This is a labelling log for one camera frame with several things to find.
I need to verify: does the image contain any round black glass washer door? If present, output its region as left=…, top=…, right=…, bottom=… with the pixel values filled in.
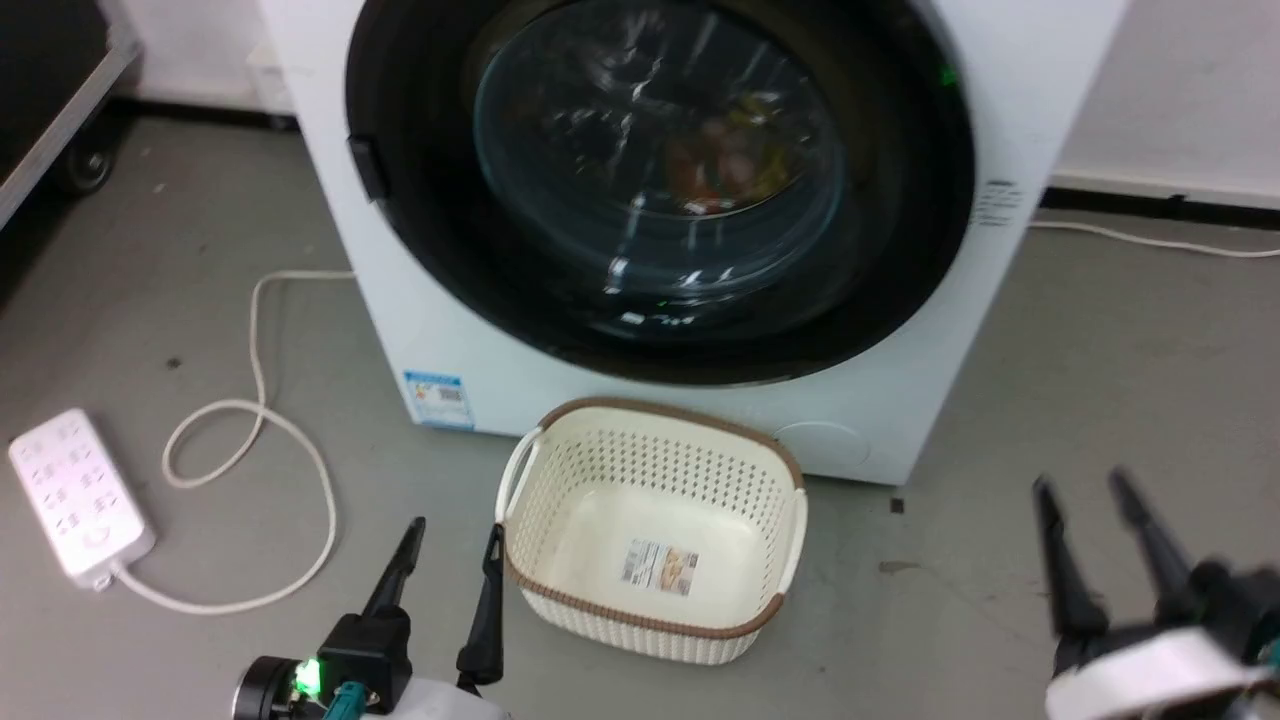
left=345, top=0, right=976, bottom=387

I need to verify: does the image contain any black caster wheel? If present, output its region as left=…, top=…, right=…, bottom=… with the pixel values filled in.
left=55, top=125, right=117, bottom=197

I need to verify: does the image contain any thin white floor cable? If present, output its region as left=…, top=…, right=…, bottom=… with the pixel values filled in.
left=1030, top=220, right=1280, bottom=260

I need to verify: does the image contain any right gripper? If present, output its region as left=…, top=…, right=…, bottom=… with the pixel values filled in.
left=1035, top=468, right=1280, bottom=720

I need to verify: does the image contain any white power strip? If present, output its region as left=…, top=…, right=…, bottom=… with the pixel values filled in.
left=8, top=408, right=157, bottom=591

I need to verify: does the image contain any round white filter cover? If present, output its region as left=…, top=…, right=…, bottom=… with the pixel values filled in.
left=772, top=421, right=871, bottom=472

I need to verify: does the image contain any cream perforated laundry basket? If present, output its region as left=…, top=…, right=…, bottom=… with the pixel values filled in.
left=495, top=397, right=809, bottom=667

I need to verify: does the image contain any white power strip cable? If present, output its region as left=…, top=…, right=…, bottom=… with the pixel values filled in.
left=108, top=269, right=358, bottom=615

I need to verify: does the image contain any black wheeled cart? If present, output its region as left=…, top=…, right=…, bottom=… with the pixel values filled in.
left=0, top=0, right=141, bottom=231

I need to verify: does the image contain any paper product label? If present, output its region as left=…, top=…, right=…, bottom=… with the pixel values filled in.
left=620, top=539, right=700, bottom=598

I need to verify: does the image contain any blue energy label sticker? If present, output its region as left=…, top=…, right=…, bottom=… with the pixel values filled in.
left=403, top=371, right=476, bottom=431

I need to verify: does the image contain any black door handle latch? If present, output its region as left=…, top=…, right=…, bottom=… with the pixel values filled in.
left=347, top=135, right=390, bottom=202

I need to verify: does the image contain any white front-load washing machine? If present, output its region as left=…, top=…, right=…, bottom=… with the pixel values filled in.
left=258, top=0, right=1129, bottom=487

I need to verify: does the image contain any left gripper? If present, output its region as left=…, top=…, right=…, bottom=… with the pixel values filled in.
left=235, top=517, right=513, bottom=720

